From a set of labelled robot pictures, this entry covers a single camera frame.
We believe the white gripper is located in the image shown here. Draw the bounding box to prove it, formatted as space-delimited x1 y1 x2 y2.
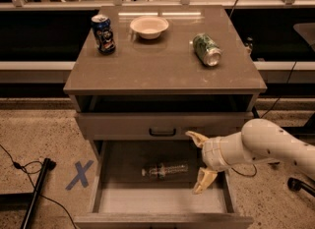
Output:
185 131 230 195

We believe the clear plastic water bottle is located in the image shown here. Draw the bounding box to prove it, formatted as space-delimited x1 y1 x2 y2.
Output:
141 163 189 179

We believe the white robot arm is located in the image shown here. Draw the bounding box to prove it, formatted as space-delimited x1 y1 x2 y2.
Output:
186 119 315 195

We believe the open middle drawer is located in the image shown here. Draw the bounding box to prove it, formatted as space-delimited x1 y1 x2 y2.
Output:
75 140 253 229

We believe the grey drawer cabinet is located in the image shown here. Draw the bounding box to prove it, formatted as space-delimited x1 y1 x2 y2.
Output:
63 4 268 229

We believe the black chair caster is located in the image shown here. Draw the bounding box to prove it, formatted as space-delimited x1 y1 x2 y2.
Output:
287 178 315 197

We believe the green soda can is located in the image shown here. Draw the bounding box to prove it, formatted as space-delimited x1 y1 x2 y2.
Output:
193 33 222 67

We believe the blue tape cross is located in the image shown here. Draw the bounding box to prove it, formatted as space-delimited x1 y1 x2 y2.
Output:
66 160 94 191

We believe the white paper bowl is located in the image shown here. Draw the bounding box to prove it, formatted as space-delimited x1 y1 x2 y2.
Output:
130 16 169 40

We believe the black tripod leg left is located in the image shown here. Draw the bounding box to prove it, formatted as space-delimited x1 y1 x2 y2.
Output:
20 158 56 229

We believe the blue pepsi can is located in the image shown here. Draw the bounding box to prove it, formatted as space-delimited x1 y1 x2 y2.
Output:
92 14 116 55

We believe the closed top drawer with handle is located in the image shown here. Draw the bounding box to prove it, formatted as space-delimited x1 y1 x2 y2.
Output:
76 112 253 141

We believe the black cable left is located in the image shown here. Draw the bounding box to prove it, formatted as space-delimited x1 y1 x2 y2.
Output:
0 143 79 229

